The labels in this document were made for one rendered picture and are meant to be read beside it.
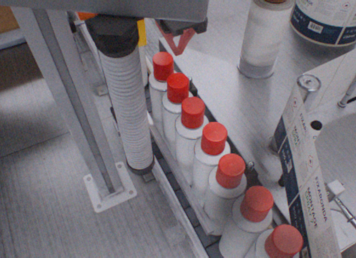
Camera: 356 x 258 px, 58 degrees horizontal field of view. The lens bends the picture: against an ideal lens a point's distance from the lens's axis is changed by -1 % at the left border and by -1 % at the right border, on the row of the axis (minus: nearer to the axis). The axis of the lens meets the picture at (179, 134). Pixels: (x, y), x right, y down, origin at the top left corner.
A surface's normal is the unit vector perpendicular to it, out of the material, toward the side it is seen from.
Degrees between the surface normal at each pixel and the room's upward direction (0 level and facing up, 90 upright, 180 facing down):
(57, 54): 90
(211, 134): 2
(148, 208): 0
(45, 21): 90
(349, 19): 90
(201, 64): 0
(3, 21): 90
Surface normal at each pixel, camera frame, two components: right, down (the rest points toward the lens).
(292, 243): -0.03, -0.60
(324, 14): -0.54, 0.69
